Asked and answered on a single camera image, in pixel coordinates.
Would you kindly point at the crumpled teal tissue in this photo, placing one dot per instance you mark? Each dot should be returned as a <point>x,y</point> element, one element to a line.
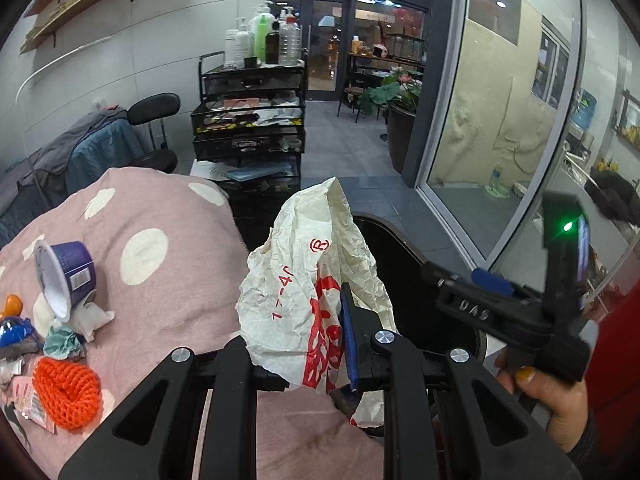
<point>62,342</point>

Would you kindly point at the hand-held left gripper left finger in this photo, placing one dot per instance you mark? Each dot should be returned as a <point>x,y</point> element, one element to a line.
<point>235,375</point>

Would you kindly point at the white tissue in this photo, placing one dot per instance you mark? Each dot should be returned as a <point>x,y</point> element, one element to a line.
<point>92,320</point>

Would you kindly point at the clear plastic bottle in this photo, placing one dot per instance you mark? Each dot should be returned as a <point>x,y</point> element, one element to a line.
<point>290,42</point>

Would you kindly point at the white curved pipe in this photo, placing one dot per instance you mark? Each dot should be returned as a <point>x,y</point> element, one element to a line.
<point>55,62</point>

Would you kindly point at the orange foam net sleeve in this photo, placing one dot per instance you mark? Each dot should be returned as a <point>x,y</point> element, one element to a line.
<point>67,390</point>

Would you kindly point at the wooden bar stool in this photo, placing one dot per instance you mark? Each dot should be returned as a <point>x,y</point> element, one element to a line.
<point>350,92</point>

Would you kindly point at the dark brown bottle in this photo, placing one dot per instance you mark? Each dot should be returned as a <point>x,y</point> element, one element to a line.
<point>273,45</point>

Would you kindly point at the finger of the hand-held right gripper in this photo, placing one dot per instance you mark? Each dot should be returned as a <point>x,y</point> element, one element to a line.
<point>492,281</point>

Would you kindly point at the purple plastic cup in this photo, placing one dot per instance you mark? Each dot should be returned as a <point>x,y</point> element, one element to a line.
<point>75,272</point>

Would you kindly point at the black trash bin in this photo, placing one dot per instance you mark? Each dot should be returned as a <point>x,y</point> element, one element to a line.
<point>400,280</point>

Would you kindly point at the black mesh trolley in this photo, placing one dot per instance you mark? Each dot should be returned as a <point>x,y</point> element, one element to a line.
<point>250,145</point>

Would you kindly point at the blue water jug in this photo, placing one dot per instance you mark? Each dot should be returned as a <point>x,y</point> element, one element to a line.
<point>584,110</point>

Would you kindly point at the potted green plant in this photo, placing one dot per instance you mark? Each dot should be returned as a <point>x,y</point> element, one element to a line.
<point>400,95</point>

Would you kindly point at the white red-printed paper bag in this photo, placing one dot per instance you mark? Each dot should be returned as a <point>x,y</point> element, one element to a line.
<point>290,280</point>

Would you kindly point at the black stool chair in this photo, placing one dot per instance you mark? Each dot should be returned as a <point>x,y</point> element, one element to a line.
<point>155,110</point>

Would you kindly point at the pink polka dot blanket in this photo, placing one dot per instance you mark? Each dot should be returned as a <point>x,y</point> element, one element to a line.
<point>170,280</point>

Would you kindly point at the glass entrance door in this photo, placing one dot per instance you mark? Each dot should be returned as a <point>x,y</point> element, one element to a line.
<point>327,45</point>

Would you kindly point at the blue shiny wrapper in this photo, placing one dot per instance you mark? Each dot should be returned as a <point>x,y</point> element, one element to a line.
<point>15,332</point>

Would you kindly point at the pink printed packet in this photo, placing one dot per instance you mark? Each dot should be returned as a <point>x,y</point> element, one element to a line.
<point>27,405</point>

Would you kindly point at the grey blanket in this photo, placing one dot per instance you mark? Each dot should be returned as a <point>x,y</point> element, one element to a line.
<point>65,140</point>

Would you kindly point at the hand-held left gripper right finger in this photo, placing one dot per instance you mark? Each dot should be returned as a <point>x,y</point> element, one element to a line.
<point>350,350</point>

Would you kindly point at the white pump bottle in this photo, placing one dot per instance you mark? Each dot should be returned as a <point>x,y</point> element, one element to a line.
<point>235,45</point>

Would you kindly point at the green bottle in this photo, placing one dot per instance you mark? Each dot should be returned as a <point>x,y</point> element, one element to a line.
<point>262,37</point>

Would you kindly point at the person's red clothing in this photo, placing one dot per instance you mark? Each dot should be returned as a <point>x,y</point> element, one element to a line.
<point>617,350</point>

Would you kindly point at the person's right hand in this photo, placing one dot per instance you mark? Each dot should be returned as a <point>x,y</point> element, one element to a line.
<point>555,410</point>

